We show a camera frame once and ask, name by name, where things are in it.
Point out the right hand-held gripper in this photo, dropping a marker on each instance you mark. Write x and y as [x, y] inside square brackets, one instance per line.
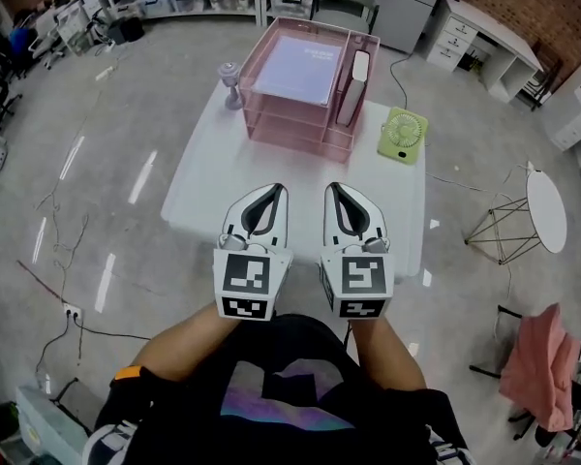
[360, 279]

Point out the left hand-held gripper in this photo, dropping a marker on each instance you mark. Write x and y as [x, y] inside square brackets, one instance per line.
[246, 279]

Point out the pink mesh desk organizer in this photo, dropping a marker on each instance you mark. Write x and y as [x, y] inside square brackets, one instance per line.
[295, 129]

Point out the lavender notebook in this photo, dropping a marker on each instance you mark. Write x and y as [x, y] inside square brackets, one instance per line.
[297, 68]

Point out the person's right forearm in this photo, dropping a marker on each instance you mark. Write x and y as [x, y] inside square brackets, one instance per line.
[387, 356]

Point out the person's left forearm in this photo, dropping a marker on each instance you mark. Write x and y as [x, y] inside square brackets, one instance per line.
[184, 344]

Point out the green desk fan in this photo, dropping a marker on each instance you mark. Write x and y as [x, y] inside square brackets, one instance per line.
[403, 136]

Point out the white desk with drawers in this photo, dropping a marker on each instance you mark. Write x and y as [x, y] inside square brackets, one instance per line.
[469, 32]

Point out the white book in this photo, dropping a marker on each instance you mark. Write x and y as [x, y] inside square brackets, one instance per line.
[352, 90]

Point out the person's black printed shirt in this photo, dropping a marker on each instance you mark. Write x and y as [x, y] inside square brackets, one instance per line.
[281, 405]

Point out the round white side table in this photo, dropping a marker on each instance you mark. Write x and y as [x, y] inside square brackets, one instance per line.
[546, 211]

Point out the white power strip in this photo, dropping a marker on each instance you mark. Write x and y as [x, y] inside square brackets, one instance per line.
[72, 312]

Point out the white metal cabinet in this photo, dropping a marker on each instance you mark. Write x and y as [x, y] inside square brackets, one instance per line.
[409, 8]

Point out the pink cloth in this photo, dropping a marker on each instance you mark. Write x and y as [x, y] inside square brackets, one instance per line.
[542, 371]

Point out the white cube shelf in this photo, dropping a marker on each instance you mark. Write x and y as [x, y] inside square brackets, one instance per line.
[578, 114]

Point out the person's right shoe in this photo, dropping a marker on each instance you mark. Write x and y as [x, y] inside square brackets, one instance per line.
[445, 451]

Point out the person's shoe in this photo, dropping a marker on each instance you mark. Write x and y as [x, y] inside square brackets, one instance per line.
[107, 444]
[445, 451]

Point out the white rolling cart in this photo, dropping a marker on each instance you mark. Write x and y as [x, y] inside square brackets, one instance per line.
[75, 27]

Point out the person's left shoe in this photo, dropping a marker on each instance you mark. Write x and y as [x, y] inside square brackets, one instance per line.
[107, 444]

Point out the pale blue box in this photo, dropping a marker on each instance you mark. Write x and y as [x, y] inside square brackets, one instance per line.
[43, 424]

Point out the black frame chair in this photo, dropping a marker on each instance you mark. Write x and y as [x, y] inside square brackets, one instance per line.
[489, 371]

